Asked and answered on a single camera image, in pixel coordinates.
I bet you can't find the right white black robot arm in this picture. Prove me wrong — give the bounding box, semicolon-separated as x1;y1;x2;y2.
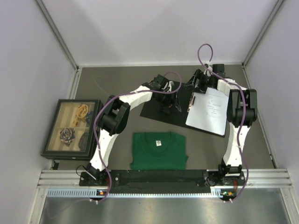
185;64;257;186

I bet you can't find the aluminium corner post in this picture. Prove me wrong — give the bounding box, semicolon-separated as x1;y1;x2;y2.
34;0;78;71
242;0;285;68

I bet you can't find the right aluminium corner post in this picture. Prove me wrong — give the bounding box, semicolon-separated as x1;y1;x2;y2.
242;0;285;68

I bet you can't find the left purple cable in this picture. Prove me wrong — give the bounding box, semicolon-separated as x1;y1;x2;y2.
90;71;183;203

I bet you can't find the black glass-lid display box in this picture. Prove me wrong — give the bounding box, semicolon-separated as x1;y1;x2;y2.
41;99;103;161

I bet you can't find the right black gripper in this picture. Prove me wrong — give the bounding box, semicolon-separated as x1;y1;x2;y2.
185;70;215;94

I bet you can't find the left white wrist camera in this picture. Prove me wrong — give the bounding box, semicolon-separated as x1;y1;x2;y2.
164;80;174;92

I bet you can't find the aluminium front rail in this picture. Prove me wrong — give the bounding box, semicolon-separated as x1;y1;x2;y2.
37;169;292;188

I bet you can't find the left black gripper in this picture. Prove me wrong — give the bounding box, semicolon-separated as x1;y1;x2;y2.
156;90;181;114

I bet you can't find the grey slotted cable duct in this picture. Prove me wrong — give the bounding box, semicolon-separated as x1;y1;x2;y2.
47;189;235;198

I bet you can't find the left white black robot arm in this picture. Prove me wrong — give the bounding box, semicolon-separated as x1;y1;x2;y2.
86;72;182;185

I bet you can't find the white printed paper stack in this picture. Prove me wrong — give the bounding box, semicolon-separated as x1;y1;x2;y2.
185;88;228;136

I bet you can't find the left aluminium corner post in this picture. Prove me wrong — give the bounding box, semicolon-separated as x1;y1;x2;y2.
34;0;78;71

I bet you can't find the green folded t-shirt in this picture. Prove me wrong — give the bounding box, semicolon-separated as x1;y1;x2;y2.
130;132;188;171

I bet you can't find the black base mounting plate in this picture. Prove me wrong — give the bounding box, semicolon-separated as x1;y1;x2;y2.
79;170;245;194

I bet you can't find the white folder black inside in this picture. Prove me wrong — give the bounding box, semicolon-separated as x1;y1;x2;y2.
140;86;228;137

